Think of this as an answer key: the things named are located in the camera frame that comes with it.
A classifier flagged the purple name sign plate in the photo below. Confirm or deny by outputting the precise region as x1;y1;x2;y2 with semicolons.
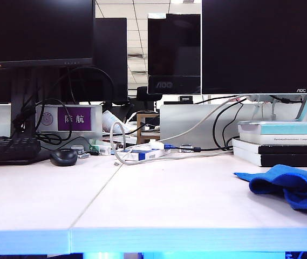
36;104;103;141

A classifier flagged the teal cover book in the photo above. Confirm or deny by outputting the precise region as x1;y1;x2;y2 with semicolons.
236;120;307;136

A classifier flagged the silver monitor stand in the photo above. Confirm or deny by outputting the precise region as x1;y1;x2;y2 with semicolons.
247;93;307;122

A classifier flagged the black office chair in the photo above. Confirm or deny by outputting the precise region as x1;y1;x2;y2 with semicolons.
136;86;163;114

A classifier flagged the black monitor stand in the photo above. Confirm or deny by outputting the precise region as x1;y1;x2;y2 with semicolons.
10;67;40;139

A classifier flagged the grey desk partition panel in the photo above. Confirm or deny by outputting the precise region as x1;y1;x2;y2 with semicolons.
159;104;307;149

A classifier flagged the white and blue box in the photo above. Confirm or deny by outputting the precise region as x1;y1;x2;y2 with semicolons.
115;147;172;163

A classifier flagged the black hanging cable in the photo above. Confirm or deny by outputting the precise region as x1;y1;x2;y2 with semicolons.
222;105;245;149
213;97;248;151

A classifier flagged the thin black cable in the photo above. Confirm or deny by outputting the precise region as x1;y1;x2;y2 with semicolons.
193;94;241;105

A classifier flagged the black monitor rear side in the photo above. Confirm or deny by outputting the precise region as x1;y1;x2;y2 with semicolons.
93;17;129;103

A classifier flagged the black cable under monitor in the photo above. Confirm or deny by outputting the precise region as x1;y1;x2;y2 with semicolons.
268;94;307;111

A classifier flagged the black tangled cable bundle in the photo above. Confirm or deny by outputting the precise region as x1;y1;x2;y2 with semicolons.
11;98;74;146

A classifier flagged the black cable with ferrite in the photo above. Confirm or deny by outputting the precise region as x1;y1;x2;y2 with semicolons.
175;145;234;153

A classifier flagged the blue microfibre rag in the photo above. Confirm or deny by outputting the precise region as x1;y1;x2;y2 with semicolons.
233;163;307;212

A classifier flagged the large black AOC monitor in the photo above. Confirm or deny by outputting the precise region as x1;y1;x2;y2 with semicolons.
201;0;307;96

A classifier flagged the small green white box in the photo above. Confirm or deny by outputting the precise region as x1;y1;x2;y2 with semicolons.
90;142;112;156

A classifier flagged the white blue cable connector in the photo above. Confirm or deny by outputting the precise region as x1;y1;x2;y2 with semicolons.
149;138;176;151

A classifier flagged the black AOC monitor back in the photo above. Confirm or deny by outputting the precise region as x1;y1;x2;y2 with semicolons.
147;13;202;96

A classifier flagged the white spine book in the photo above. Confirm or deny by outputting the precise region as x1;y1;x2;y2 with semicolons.
238;132;307;146

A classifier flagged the small silver gadget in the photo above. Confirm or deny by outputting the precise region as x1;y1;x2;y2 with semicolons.
71;145;91;159

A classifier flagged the black keyboard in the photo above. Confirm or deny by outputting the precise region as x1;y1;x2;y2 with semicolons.
0;135;42;166

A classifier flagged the light grey cable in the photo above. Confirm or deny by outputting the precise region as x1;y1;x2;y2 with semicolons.
110;94;249;166

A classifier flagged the small wooden shelf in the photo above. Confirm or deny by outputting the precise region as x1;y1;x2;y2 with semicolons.
136;112;161;145

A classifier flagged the black computer mouse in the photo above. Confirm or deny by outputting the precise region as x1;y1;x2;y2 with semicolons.
49;148;79;167

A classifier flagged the black arched monitor cable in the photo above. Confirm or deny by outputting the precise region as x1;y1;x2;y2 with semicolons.
46;66;116;106

